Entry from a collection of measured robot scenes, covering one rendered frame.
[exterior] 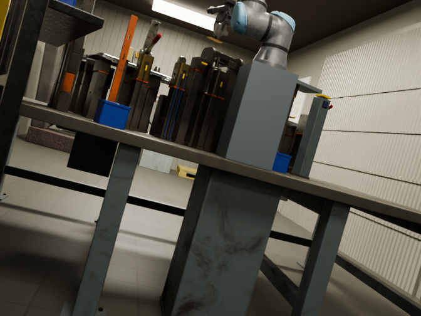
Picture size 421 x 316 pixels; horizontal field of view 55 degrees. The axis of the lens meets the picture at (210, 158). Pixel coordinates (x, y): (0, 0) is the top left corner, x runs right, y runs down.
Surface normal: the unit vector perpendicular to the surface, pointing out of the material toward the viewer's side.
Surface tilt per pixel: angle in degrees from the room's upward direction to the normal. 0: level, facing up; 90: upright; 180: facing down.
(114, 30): 90
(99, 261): 90
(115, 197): 90
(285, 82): 90
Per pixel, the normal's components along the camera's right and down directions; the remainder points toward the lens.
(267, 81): 0.19, 0.09
